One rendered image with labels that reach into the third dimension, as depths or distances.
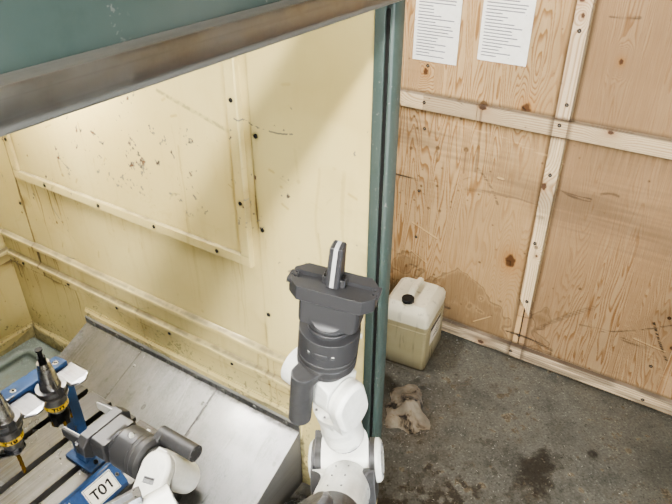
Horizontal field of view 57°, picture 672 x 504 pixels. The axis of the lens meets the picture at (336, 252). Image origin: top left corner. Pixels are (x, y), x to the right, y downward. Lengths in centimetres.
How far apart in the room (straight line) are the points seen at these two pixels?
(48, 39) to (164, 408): 149
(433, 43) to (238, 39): 220
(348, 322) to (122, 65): 43
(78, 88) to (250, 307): 110
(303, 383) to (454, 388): 231
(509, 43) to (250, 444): 185
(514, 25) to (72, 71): 230
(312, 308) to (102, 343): 143
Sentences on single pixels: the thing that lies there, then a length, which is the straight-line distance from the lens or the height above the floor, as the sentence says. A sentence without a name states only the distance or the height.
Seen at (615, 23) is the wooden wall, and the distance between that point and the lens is 264.
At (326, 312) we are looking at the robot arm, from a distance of 84.
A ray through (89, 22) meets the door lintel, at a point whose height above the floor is 206.
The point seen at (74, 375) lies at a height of 122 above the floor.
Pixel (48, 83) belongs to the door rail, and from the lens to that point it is 57.
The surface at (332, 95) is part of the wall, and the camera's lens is 119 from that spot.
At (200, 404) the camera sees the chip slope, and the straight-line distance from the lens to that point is 192.
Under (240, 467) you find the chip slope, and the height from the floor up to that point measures 79.
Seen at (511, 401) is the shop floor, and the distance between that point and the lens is 316.
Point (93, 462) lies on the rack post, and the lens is 174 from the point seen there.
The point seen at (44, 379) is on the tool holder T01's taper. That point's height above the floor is 126.
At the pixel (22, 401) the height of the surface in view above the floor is 122.
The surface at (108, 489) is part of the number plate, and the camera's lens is 165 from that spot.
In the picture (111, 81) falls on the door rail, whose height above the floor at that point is 201.
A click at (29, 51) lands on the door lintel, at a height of 205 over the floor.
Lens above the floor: 218
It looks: 32 degrees down
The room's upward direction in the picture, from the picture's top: straight up
